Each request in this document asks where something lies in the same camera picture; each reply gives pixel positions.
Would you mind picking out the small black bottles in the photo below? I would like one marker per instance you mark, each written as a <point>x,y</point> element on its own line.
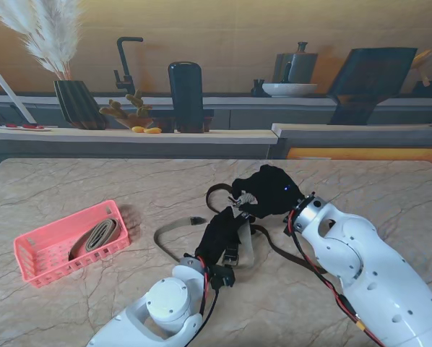
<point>257,90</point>

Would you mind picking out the yellow orange fruit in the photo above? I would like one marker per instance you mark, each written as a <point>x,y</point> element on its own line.
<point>153,131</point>
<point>138,129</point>

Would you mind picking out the white pampas grass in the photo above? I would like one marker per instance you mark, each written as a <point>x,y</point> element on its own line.
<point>53,43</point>

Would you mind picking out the dark slanted board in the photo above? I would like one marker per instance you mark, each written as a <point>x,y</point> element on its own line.
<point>371,83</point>

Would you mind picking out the cactus plant in bowl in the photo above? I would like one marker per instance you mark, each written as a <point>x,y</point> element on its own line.
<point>140,108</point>

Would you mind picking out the long beige woven belt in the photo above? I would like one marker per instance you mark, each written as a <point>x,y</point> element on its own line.
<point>246,249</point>

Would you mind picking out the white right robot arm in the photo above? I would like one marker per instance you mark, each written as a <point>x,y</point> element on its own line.
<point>364,271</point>

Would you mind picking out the pink plastic storage basket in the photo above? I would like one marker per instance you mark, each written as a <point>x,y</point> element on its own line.
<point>50,249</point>

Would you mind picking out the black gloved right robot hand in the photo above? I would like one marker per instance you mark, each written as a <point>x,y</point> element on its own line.
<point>274,191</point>

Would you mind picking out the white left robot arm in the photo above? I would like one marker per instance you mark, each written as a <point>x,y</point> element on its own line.
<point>162,300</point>

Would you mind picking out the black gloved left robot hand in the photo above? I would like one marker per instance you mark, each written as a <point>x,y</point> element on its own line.
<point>219,235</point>

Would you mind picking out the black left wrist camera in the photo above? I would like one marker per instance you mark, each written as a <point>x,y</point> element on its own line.
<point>223,276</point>

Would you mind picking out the dark ribbed vase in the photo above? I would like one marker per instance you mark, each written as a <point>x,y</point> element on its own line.
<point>78,105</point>

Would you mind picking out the yellow wooden utensil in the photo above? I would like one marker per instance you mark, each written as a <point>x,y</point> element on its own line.
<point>422,58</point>

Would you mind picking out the black leather belt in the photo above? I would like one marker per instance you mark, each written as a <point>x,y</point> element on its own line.
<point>292,258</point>

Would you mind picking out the white shallow bowl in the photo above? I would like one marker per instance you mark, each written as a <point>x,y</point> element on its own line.
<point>290,89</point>

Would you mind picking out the white leaning slat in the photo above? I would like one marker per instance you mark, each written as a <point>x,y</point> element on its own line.
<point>13,98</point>

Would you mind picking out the grey counter with orange light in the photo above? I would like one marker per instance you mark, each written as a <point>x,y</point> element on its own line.
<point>346,139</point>

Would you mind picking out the grey back cabinet counter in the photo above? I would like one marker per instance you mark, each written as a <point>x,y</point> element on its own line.
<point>237,101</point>

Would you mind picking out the plate with red slices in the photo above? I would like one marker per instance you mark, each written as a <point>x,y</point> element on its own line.
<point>28,127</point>

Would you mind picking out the black kitchen faucet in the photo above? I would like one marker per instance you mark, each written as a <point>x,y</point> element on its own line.
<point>125,61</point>

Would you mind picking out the grey jug with lid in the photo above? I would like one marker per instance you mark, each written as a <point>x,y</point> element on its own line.
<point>302,68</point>

